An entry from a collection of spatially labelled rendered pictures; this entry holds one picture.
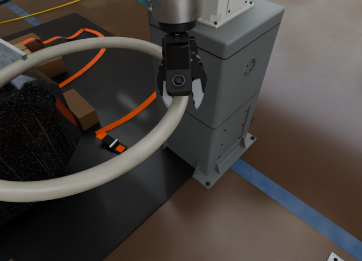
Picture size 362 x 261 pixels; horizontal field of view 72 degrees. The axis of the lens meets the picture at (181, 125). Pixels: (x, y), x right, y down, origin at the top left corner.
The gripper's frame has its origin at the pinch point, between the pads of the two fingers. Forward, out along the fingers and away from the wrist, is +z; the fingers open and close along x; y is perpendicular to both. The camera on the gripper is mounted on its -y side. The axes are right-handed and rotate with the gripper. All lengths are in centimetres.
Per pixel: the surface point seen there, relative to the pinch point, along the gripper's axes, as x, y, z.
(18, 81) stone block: 61, 37, 14
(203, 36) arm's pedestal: -8.9, 38.6, 1.7
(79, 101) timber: 68, 90, 66
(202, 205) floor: -7, 20, 87
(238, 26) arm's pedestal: -22.2, 43.3, 1.2
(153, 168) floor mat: 19, 43, 83
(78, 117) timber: 65, 75, 67
